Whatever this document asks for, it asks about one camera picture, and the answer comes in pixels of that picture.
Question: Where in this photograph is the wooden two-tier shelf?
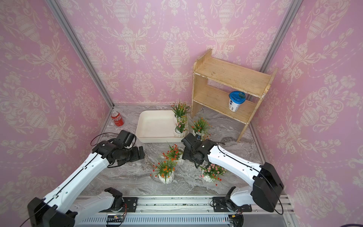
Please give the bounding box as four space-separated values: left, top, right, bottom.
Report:
191 49 278 141

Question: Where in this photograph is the orange flower pot front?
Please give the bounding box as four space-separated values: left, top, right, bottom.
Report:
150 159 177 184

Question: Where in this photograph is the large pink flower pot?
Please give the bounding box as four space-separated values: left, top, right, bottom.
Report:
199 164 227 186

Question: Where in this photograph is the orange flower pot back-right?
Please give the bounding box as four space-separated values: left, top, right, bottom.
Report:
191 117 211 141

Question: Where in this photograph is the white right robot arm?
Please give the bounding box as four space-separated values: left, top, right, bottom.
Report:
181 133 284 212

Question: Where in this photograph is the red cola can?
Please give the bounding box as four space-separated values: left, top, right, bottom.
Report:
111 111 124 127

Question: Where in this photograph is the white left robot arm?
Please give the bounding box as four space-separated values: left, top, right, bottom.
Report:
27 130 145 227

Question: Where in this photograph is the red flower pot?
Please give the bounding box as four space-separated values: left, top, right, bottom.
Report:
163 144 184 165

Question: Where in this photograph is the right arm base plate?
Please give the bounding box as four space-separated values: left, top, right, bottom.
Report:
210 197 252 213

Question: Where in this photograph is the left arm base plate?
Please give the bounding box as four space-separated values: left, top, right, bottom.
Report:
110 197 138 212

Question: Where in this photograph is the aluminium mounting rail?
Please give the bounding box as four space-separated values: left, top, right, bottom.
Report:
74 195 299 227

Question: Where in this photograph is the blue lidded white cup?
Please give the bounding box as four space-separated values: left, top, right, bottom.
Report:
228 91 246 112

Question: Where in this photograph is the white plastic storage box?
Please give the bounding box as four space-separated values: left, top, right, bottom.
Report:
136 110 189 144

